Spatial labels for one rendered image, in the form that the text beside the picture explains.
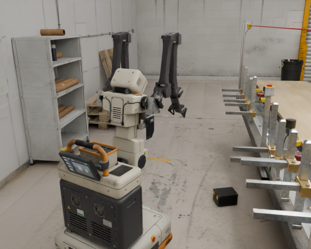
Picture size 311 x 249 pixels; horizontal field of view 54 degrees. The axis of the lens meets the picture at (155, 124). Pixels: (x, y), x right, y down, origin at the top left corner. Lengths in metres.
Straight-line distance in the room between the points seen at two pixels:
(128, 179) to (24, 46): 2.34
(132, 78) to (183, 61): 7.65
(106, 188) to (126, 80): 0.72
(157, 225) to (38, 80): 2.22
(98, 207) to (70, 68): 2.88
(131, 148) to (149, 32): 7.77
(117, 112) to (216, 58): 7.72
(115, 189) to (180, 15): 8.15
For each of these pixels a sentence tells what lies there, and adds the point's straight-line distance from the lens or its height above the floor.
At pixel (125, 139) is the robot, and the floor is 0.91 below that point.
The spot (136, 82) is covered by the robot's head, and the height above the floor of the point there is 1.31.
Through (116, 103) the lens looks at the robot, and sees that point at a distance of 2.10.
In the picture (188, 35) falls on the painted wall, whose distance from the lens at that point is 9.62.
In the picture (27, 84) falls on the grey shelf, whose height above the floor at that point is 1.03.
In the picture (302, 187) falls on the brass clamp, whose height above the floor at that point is 0.97.
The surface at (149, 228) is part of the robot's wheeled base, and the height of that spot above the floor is 0.28.
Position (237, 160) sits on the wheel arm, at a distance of 2.05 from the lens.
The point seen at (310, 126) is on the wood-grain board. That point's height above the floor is 0.90.
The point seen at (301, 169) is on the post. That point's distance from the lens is 1.61.
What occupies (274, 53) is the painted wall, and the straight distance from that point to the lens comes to 9.83.
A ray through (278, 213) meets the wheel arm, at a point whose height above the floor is 0.96.
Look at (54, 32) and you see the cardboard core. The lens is 4.20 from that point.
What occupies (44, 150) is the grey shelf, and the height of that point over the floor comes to 0.21.
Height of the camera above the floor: 1.68
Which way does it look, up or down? 18 degrees down
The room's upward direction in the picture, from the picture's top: 1 degrees counter-clockwise
